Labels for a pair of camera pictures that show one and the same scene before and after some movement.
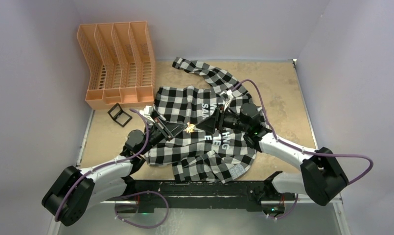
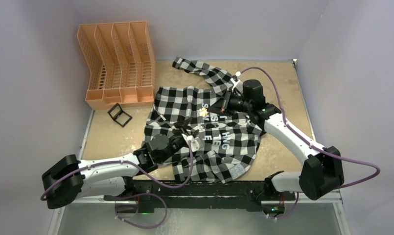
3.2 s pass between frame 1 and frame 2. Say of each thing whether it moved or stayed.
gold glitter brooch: moved
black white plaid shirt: stayed
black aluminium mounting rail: stayed
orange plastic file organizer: stayed
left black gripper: moved
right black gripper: moved
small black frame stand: stayed
